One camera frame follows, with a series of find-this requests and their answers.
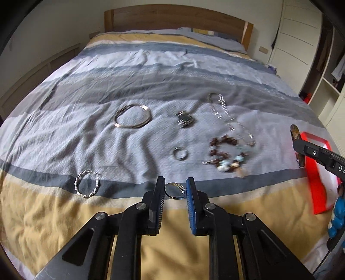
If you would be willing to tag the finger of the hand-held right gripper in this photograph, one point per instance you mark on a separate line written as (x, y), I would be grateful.
(314, 154)

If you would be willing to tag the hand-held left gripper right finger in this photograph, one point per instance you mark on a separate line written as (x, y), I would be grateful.
(190, 206)

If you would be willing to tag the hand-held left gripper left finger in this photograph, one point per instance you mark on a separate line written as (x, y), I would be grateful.
(159, 206)

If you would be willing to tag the red jewelry box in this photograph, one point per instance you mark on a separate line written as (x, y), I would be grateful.
(314, 183)

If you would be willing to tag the tortoiseshell bangle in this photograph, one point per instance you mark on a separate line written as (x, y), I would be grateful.
(293, 132)

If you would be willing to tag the thin silver bangle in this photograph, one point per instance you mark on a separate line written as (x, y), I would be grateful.
(118, 114)

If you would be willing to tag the red item in wardrobe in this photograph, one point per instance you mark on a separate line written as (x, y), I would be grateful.
(307, 98)

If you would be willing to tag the striped duvet bed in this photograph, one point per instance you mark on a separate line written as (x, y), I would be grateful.
(107, 150)

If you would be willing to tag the hanging striped shirt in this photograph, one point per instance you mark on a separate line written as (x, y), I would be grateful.
(339, 70)

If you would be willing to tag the hanging brown coat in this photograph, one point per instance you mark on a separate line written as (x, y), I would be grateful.
(324, 51)

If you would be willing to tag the white wardrobe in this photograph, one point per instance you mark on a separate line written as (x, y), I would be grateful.
(299, 35)

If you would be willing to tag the grey blue pillow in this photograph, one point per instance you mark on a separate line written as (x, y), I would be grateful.
(215, 40)

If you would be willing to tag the wooden headboard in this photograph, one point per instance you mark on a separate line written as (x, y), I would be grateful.
(172, 18)

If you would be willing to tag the wall socket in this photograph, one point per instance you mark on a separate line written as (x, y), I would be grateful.
(264, 50)

